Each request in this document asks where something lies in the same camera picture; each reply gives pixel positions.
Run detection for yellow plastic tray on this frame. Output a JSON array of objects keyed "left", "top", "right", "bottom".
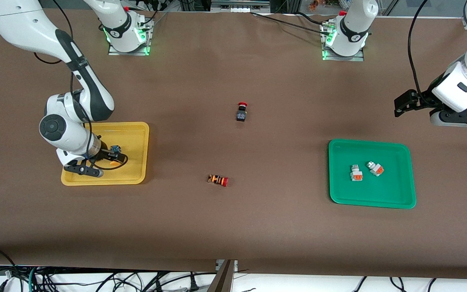
[{"left": 61, "top": 122, "right": 150, "bottom": 186}]

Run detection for green plastic tray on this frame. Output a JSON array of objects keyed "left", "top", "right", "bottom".
[{"left": 328, "top": 139, "right": 417, "bottom": 210}]

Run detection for red button orange striped body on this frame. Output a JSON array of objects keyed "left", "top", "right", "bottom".
[{"left": 208, "top": 174, "right": 229, "bottom": 187}]

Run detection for brown table cover sheet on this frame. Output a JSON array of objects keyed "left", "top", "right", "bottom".
[{"left": 0, "top": 7, "right": 467, "bottom": 280}]

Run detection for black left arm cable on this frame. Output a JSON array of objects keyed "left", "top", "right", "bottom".
[{"left": 407, "top": 0, "right": 431, "bottom": 104}]

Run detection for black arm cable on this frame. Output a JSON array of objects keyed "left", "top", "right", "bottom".
[
  {"left": 34, "top": 0, "right": 129, "bottom": 170},
  {"left": 407, "top": 0, "right": 431, "bottom": 104}
]

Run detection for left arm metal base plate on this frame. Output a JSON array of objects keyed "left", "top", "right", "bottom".
[{"left": 321, "top": 22, "right": 365, "bottom": 62}]

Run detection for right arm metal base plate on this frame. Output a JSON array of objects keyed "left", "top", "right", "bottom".
[{"left": 108, "top": 16, "right": 154, "bottom": 56}]

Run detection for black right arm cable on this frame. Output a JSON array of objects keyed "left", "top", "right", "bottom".
[{"left": 34, "top": 0, "right": 129, "bottom": 170}]

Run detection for black floor cable bundle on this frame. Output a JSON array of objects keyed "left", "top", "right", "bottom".
[{"left": 0, "top": 247, "right": 218, "bottom": 292}]

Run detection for green floor cable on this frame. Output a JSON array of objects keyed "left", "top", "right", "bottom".
[{"left": 28, "top": 266, "right": 40, "bottom": 292}]

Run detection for black base cable on table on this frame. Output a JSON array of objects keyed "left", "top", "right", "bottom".
[{"left": 251, "top": 11, "right": 335, "bottom": 37}]

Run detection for black base cable bundle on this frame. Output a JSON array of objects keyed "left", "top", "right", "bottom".
[{"left": 134, "top": 0, "right": 167, "bottom": 26}]

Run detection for grey table support post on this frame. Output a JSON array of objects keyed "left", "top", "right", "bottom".
[{"left": 207, "top": 260, "right": 238, "bottom": 292}]

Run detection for black floor cables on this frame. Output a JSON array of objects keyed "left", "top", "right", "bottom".
[{"left": 353, "top": 276, "right": 439, "bottom": 292}]

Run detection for silver aluminium frame rail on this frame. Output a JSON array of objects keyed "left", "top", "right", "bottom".
[{"left": 210, "top": 0, "right": 271, "bottom": 13}]

